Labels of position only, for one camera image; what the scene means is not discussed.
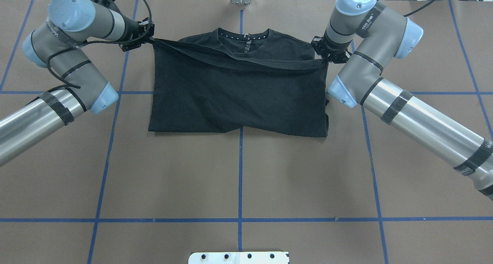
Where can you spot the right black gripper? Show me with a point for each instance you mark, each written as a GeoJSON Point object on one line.
{"type": "Point", "coordinates": [330, 48]}

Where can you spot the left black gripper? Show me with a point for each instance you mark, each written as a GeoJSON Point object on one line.
{"type": "Point", "coordinates": [133, 28]}

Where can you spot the black printed t-shirt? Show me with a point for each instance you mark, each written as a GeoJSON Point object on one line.
{"type": "Point", "coordinates": [221, 81]}

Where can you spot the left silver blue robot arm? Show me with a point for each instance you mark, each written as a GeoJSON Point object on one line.
{"type": "Point", "coordinates": [57, 46]}

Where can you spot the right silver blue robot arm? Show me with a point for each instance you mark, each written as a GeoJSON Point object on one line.
{"type": "Point", "coordinates": [388, 72]}

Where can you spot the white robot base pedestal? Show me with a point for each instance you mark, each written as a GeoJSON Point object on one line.
{"type": "Point", "coordinates": [250, 257]}

